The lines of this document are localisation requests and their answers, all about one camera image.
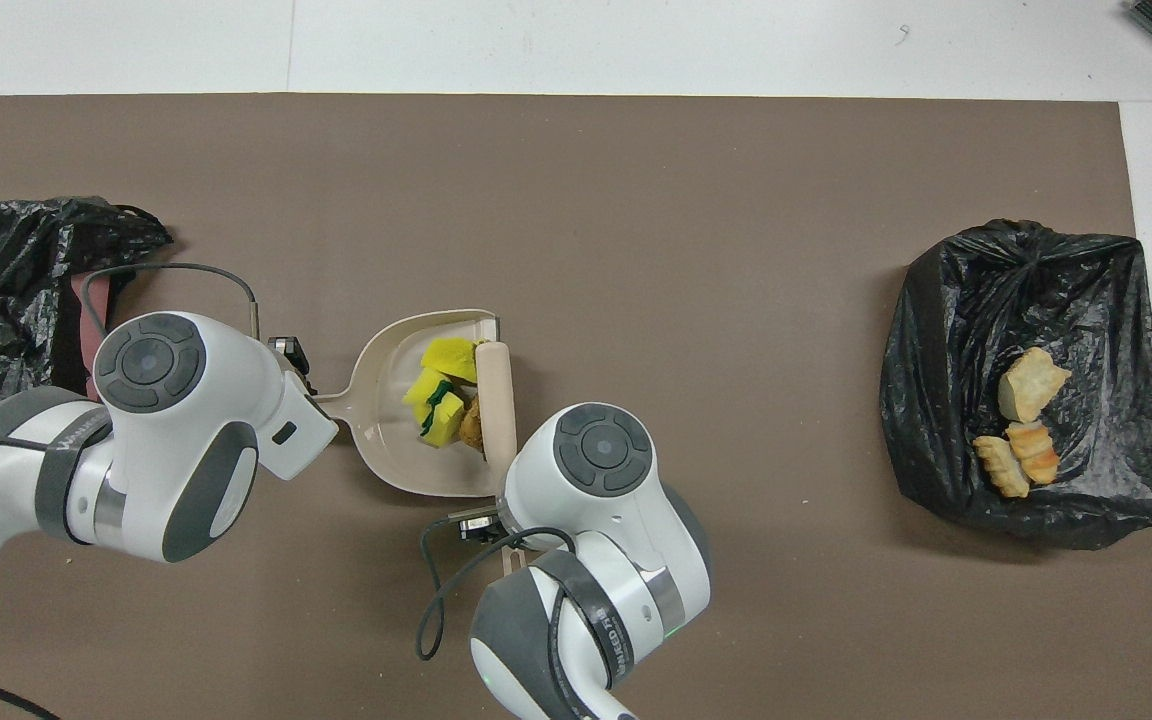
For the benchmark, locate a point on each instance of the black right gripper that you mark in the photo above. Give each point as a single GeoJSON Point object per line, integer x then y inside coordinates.
{"type": "Point", "coordinates": [481, 528]}

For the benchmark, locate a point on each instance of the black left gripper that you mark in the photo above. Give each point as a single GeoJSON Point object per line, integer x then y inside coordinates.
{"type": "Point", "coordinates": [292, 358]}

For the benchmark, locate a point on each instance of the brown bread chunk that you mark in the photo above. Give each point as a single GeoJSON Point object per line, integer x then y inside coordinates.
{"type": "Point", "coordinates": [471, 422]}

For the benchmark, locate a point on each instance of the beige plastic dustpan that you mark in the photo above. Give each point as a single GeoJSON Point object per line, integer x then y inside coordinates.
{"type": "Point", "coordinates": [386, 440]}

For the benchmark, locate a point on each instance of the beige hand brush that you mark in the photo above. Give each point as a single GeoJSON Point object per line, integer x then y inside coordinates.
{"type": "Point", "coordinates": [496, 400]}

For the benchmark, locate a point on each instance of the striped croissant bread piece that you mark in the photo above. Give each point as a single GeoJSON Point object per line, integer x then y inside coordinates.
{"type": "Point", "coordinates": [1001, 465]}

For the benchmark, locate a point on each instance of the orange crusted bread slice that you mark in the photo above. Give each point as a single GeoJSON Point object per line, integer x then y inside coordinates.
{"type": "Point", "coordinates": [1036, 455]}

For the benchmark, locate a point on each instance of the pale cream bread chunk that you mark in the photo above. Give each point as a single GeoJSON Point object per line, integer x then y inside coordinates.
{"type": "Point", "coordinates": [1031, 385]}

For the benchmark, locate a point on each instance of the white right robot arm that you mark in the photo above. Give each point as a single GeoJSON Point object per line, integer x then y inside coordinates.
{"type": "Point", "coordinates": [601, 450]}

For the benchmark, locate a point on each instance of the pink bin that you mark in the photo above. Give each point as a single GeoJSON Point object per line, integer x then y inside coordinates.
{"type": "Point", "coordinates": [86, 320]}

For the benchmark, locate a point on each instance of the taut black bag-lined bin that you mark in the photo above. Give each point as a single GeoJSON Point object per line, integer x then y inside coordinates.
{"type": "Point", "coordinates": [1096, 320]}

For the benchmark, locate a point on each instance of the brown table mat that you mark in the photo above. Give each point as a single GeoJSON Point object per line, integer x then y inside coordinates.
{"type": "Point", "coordinates": [686, 250]}

